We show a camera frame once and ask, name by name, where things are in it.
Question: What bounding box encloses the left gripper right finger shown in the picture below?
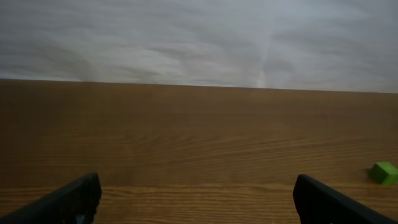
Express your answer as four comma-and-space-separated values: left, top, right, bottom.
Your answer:
292, 174, 398, 224

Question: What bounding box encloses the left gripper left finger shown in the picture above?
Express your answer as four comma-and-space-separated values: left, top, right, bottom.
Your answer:
0, 172, 103, 224

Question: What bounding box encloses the green cube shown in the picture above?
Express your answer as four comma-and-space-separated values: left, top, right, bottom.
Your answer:
369, 161, 398, 186

